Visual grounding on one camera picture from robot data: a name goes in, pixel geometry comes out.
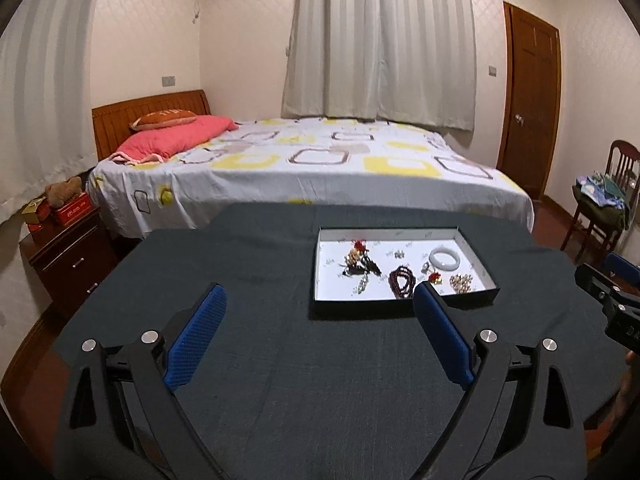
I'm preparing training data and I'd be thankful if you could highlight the brown teddy bear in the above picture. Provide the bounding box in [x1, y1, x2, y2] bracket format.
[44, 176, 84, 209]

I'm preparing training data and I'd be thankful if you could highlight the orange pillow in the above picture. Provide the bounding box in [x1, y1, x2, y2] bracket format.
[128, 109, 198, 131]

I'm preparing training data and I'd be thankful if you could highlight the white jade bangle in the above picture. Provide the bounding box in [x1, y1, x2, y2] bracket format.
[429, 248, 461, 270]

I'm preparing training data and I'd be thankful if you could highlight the dark grey tablecloth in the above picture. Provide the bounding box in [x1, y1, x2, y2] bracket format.
[52, 202, 632, 480]

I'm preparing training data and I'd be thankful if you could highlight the white side curtain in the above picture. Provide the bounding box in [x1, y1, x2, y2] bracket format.
[0, 0, 117, 223]

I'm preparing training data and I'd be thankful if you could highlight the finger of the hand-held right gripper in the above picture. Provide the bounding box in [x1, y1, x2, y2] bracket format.
[574, 262, 640, 322]
[601, 252, 640, 292]

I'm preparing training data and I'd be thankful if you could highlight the dark red bead bracelet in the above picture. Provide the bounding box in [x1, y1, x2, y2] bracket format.
[388, 265, 417, 301]

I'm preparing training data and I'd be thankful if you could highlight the wooden headboard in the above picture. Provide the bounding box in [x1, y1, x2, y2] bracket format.
[91, 89, 211, 162]

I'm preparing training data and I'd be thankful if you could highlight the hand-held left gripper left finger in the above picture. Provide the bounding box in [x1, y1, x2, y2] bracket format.
[54, 281, 228, 480]

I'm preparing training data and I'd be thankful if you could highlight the pile of clothes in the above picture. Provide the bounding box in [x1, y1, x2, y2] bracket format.
[572, 172, 634, 232]

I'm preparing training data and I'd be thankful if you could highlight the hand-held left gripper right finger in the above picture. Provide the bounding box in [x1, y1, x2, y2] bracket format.
[413, 281, 587, 480]

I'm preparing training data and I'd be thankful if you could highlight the wooden door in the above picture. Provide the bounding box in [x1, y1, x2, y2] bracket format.
[496, 0, 561, 202]

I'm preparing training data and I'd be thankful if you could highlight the pink blanket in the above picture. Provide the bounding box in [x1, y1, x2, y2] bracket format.
[109, 114, 239, 166]

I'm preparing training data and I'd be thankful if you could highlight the red knotted bead charm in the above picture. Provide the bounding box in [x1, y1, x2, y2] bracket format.
[343, 240, 372, 268]

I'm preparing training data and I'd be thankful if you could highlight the bed with patterned sheet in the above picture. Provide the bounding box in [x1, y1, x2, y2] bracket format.
[87, 117, 536, 241]

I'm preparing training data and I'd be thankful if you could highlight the white window curtain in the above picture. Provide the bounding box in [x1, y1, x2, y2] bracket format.
[280, 0, 476, 134]

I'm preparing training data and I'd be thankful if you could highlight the small yellow red box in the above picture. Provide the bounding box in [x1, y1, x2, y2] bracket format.
[20, 198, 51, 224]

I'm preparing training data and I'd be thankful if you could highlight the wooden chair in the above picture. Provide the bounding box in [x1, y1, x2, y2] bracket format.
[559, 139, 640, 267]

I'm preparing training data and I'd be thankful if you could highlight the white jewelry box tray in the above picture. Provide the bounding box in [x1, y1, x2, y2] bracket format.
[311, 226, 502, 320]

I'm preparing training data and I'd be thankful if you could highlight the wooden nightstand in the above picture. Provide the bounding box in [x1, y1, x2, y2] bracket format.
[18, 209, 119, 322]

